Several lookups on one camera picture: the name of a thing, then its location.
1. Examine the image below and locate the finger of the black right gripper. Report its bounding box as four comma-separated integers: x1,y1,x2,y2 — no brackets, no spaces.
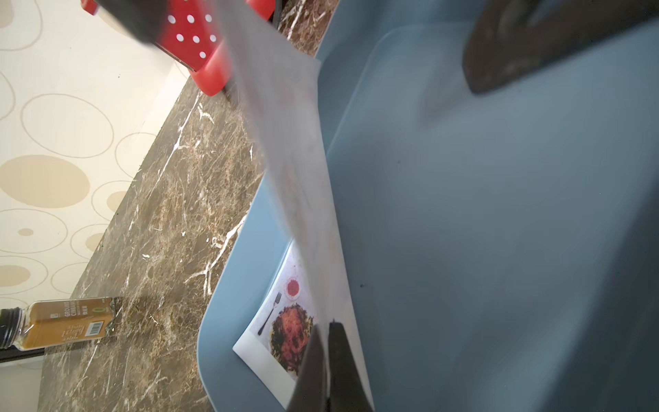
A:
97,0,168,44
462,0,658,94

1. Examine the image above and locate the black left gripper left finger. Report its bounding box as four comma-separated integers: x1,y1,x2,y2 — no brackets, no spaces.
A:
286,325,328,412

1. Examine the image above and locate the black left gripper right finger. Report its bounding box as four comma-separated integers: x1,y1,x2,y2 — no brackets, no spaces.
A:
327,322,373,412

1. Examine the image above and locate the new special menu sheet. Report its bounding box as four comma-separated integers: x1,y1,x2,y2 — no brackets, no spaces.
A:
210,1,373,408

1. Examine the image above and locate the red polka dot toaster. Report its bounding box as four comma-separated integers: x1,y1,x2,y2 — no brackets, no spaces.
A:
81,0,277,98

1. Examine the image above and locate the blue-grey plastic tray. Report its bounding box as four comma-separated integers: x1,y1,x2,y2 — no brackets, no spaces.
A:
197,1,658,411

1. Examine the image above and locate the spice jar with black lid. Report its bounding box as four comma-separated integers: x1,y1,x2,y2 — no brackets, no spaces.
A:
1,297,122,351

